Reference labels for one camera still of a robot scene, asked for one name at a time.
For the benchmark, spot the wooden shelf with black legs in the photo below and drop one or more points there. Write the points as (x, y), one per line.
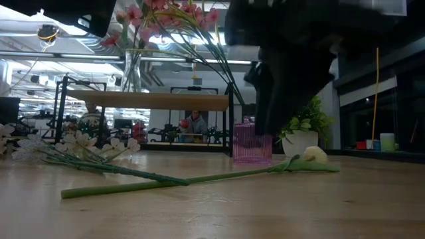
(166, 101)

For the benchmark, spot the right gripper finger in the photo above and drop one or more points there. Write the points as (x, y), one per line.
(299, 83)
(262, 93)

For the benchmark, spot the pink blossom flower spray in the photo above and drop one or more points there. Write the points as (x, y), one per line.
(212, 15)

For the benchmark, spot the white ceiling box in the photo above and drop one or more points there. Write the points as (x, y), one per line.
(391, 6)

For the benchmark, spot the long LED light bar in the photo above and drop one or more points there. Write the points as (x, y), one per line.
(83, 56)

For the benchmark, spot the purple ribbed glass vase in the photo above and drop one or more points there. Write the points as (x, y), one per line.
(247, 146)

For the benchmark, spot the blue cup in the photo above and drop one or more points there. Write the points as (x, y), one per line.
(376, 145)

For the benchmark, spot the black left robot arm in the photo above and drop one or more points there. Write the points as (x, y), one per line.
(20, 5)

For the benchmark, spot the red bowl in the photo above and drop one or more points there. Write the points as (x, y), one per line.
(361, 145)

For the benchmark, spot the person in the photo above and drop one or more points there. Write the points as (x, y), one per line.
(90, 117)
(196, 127)

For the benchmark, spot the tall clear glass vase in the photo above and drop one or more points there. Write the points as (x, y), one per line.
(131, 78)

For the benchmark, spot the white cup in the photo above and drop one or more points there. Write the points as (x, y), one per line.
(369, 144)

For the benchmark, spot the red round object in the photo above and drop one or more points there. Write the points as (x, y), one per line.
(184, 124)

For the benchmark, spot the black round ceiling device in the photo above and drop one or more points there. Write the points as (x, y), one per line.
(48, 32)

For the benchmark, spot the red tool cart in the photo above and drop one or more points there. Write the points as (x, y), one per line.
(139, 132)

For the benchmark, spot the white blossom flower spray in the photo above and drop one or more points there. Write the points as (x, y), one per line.
(78, 141)

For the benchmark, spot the black monitor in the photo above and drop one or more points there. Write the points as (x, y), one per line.
(9, 109)
(123, 123)

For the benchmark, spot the pale green cup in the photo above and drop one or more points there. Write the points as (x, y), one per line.
(387, 142)

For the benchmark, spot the green plant in white pot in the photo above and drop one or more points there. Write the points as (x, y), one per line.
(300, 142)

